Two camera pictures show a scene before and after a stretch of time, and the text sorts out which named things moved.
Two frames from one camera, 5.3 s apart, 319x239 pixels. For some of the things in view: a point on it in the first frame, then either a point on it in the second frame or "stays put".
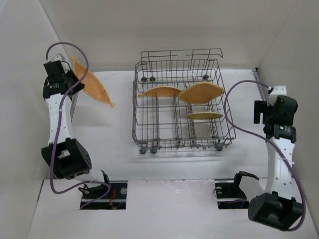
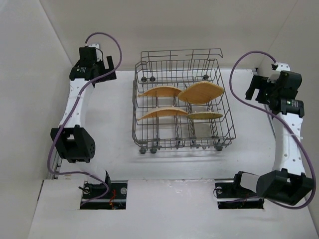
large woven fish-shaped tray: x=93 y=87 → x=163 y=111
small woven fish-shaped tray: x=161 y=91 stays put
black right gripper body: x=259 y=112 → x=255 y=87
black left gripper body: x=71 y=81 → x=105 y=73
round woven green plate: x=204 y=115 stays put
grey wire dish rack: x=179 y=101 stays put
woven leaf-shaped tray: x=200 y=92 stays put
